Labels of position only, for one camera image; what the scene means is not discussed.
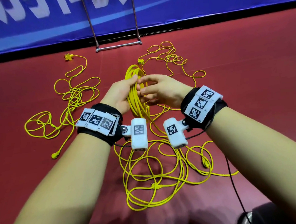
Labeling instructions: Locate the blue banner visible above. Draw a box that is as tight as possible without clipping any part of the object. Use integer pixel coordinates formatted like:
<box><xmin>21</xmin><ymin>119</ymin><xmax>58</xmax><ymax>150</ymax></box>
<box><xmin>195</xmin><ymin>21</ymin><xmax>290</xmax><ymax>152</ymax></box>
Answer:
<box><xmin>0</xmin><ymin>0</ymin><xmax>296</xmax><ymax>56</ymax></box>

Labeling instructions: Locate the black cable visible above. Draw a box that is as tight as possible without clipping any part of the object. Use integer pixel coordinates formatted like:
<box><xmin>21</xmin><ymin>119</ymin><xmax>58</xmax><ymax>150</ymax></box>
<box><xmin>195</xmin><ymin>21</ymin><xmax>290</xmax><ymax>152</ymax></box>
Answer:
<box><xmin>225</xmin><ymin>152</ymin><xmax>253</xmax><ymax>224</ymax></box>

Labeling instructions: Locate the person's right forearm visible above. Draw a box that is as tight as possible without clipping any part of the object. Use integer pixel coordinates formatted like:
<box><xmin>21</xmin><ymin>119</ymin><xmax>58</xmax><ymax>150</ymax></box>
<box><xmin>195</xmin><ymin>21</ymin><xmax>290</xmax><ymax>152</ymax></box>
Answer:
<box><xmin>204</xmin><ymin>102</ymin><xmax>296</xmax><ymax>224</ymax></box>

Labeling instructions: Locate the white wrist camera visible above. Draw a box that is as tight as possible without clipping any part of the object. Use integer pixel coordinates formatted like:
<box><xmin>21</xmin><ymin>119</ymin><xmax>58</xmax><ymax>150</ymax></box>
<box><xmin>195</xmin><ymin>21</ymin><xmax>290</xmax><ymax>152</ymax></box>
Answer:
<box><xmin>162</xmin><ymin>116</ymin><xmax>192</xmax><ymax>150</ymax></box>
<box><xmin>120</xmin><ymin>117</ymin><xmax>150</xmax><ymax>152</ymax></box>

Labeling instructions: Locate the person's left forearm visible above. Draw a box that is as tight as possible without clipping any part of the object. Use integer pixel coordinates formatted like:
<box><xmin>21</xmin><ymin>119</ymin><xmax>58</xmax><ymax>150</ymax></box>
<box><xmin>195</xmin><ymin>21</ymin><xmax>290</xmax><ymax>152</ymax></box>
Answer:
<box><xmin>0</xmin><ymin>132</ymin><xmax>118</xmax><ymax>224</ymax></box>

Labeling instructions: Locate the person's left hand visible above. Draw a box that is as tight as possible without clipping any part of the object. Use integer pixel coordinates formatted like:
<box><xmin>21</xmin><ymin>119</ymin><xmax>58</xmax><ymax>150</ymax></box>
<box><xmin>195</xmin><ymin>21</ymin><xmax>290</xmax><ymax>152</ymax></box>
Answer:
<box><xmin>99</xmin><ymin>75</ymin><xmax>142</xmax><ymax>117</ymax></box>

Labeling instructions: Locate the black marker wristband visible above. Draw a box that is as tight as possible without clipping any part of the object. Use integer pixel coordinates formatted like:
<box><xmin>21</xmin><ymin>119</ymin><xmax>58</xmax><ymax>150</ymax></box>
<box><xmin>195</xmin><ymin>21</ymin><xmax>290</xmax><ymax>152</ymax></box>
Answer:
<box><xmin>179</xmin><ymin>84</ymin><xmax>230</xmax><ymax>132</ymax></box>
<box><xmin>75</xmin><ymin>102</ymin><xmax>126</xmax><ymax>149</ymax></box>

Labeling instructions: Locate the metal rack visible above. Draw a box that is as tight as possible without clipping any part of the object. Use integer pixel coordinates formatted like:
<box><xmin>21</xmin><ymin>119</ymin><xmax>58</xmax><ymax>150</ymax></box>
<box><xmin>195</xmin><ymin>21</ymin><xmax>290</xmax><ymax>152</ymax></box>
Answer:
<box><xmin>78</xmin><ymin>0</ymin><xmax>144</xmax><ymax>54</ymax></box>

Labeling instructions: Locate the person's right hand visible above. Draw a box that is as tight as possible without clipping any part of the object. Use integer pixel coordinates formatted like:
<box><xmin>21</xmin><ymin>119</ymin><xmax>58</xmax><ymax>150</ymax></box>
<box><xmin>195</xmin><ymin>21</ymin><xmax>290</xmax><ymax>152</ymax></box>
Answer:
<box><xmin>136</xmin><ymin>71</ymin><xmax>195</xmax><ymax>112</ymax></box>

